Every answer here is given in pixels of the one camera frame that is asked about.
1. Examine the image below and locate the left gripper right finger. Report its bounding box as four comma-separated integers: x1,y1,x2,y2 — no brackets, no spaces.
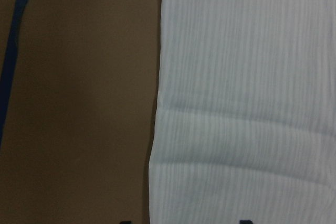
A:
239,219,254,224

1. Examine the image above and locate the light blue button shirt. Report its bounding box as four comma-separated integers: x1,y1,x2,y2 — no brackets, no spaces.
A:
149,0,335,223

